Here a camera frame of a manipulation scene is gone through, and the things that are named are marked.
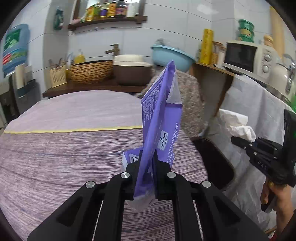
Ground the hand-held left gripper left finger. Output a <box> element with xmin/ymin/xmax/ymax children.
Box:
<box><xmin>26</xmin><ymin>149</ymin><xmax>142</xmax><ymax>241</ymax></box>

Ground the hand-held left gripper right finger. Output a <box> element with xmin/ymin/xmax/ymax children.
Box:
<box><xmin>151</xmin><ymin>150</ymin><xmax>270</xmax><ymax>241</ymax></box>

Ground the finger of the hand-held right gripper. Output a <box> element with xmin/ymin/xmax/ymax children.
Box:
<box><xmin>255</xmin><ymin>137</ymin><xmax>283</xmax><ymax>153</ymax></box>
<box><xmin>231</xmin><ymin>136</ymin><xmax>278</xmax><ymax>163</ymax></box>

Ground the white tissue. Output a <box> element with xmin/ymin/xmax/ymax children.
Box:
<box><xmin>218</xmin><ymin>109</ymin><xmax>257</xmax><ymax>142</ymax></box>

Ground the black trash bin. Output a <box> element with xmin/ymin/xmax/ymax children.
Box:
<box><xmin>192</xmin><ymin>137</ymin><xmax>236</xmax><ymax>191</ymax></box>

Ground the purple tissue packet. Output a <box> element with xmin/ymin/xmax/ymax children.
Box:
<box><xmin>122</xmin><ymin>61</ymin><xmax>183</xmax><ymax>211</ymax></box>

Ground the person's right forearm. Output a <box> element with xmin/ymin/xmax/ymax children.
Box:
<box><xmin>274</xmin><ymin>185</ymin><xmax>296</xmax><ymax>235</ymax></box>

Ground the person's right hand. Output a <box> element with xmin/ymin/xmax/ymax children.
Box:
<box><xmin>260</xmin><ymin>178</ymin><xmax>290</xmax><ymax>214</ymax></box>

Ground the white cloth cover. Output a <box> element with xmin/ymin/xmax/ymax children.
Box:
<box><xmin>208</xmin><ymin>74</ymin><xmax>292</xmax><ymax>232</ymax></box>

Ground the white electric kettle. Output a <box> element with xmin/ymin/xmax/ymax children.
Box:
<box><xmin>269</xmin><ymin>61</ymin><xmax>296</xmax><ymax>101</ymax></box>

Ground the floral patterned cloth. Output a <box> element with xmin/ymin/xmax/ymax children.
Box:
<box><xmin>134</xmin><ymin>70</ymin><xmax>208</xmax><ymax>137</ymax></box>

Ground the purple striped tablecloth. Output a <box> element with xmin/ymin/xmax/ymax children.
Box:
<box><xmin>0</xmin><ymin>89</ymin><xmax>208</xmax><ymax>241</ymax></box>

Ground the white microwave oven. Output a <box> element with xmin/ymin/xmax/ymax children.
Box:
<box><xmin>222</xmin><ymin>40</ymin><xmax>279</xmax><ymax>81</ymax></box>

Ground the woven container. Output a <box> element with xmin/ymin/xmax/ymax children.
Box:
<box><xmin>211</xmin><ymin>41</ymin><xmax>226</xmax><ymax>65</ymax></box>

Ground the dark wooden counter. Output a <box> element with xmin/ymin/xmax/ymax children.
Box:
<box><xmin>42</xmin><ymin>79</ymin><xmax>148</xmax><ymax>98</ymax></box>

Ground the brown vessel sink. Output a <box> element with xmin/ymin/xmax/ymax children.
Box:
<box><xmin>113</xmin><ymin>54</ymin><xmax>153</xmax><ymax>86</ymax></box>

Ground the yellow wrap roll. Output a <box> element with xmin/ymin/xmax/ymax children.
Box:
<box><xmin>200</xmin><ymin>28</ymin><xmax>214</xmax><ymax>65</ymax></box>

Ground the light blue plastic basin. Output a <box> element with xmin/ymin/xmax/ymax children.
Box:
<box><xmin>151</xmin><ymin>44</ymin><xmax>196</xmax><ymax>73</ymax></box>

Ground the stack of green bowls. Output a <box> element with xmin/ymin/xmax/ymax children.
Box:
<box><xmin>238</xmin><ymin>19</ymin><xmax>255</xmax><ymax>42</ymax></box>

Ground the wicker basket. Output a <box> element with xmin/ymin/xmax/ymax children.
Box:
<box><xmin>69</xmin><ymin>60</ymin><xmax>114</xmax><ymax>84</ymax></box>

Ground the tall beige roll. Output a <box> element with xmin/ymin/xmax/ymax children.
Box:
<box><xmin>269</xmin><ymin>6</ymin><xmax>284</xmax><ymax>56</ymax></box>

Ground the wooden knife holder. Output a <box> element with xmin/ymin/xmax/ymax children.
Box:
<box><xmin>49</xmin><ymin>58</ymin><xmax>68</xmax><ymax>88</ymax></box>

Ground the brass faucet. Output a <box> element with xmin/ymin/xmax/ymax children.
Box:
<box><xmin>105</xmin><ymin>44</ymin><xmax>120</xmax><ymax>56</ymax></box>

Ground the yellow oil bottle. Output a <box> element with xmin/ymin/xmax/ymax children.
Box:
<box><xmin>74</xmin><ymin>49</ymin><xmax>85</xmax><ymax>64</ymax></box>

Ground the row of bottles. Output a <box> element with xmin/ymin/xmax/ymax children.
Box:
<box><xmin>80</xmin><ymin>0</ymin><xmax>139</xmax><ymax>22</ymax></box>

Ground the blue water jug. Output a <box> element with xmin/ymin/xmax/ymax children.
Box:
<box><xmin>2</xmin><ymin>23</ymin><xmax>30</xmax><ymax>77</ymax></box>

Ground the teal hanging pouch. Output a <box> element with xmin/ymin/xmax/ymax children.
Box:
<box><xmin>54</xmin><ymin>8</ymin><xmax>65</xmax><ymax>30</ymax></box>

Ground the dark wooden wall shelf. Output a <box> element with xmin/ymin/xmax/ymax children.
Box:
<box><xmin>68</xmin><ymin>16</ymin><xmax>147</xmax><ymax>31</ymax></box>

